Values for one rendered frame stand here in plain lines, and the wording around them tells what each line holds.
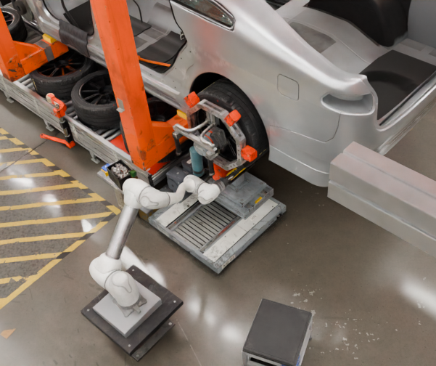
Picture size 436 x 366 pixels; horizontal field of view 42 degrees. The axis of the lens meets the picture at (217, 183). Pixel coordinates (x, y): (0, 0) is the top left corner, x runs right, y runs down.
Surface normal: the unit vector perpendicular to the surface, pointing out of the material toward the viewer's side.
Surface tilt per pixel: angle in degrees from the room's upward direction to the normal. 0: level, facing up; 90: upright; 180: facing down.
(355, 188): 90
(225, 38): 80
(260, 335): 0
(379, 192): 90
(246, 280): 0
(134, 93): 90
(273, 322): 0
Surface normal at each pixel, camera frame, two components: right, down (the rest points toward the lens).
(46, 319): -0.07, -0.69
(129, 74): 0.72, 0.45
